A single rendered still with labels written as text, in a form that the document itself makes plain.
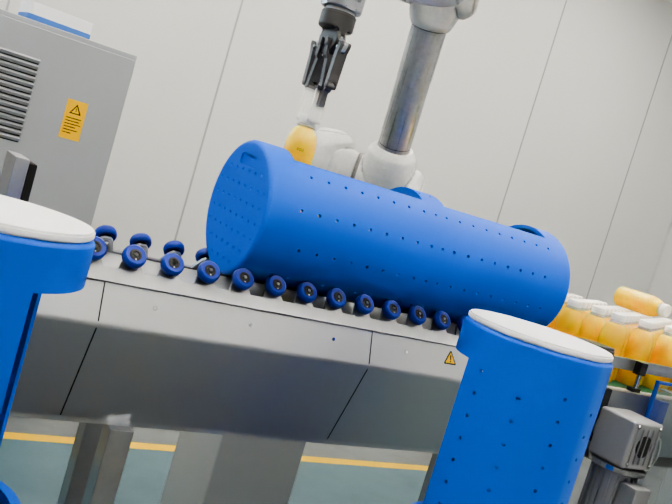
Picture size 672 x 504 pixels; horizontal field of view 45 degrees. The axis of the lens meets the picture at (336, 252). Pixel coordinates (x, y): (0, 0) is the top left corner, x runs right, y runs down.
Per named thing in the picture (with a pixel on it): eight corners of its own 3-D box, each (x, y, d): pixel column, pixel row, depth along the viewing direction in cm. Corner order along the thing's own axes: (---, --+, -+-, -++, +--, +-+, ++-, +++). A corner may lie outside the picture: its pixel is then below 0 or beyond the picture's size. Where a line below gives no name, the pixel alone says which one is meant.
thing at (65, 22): (16, 19, 303) (21, 0, 302) (77, 41, 319) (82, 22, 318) (26, 20, 294) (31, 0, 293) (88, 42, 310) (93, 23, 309)
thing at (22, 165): (-15, 231, 147) (7, 149, 146) (8, 236, 149) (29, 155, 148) (-7, 242, 139) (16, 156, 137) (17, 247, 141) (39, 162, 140)
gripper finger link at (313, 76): (323, 36, 167) (320, 35, 168) (303, 87, 170) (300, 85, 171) (338, 43, 169) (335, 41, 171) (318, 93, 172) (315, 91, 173)
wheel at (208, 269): (195, 261, 155) (200, 256, 154) (216, 265, 157) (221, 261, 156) (195, 282, 153) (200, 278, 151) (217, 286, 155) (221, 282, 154)
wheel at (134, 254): (121, 245, 147) (125, 240, 145) (144, 250, 149) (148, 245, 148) (120, 267, 145) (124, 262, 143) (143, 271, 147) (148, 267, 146)
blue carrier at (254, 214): (192, 254, 179) (229, 130, 176) (477, 316, 226) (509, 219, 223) (242, 291, 155) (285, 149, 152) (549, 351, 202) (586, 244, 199)
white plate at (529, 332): (590, 339, 166) (589, 345, 166) (461, 301, 166) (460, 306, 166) (635, 368, 138) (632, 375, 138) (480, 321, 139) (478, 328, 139)
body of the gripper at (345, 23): (315, 6, 169) (302, 49, 170) (335, 4, 162) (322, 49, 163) (344, 18, 173) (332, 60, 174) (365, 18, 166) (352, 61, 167)
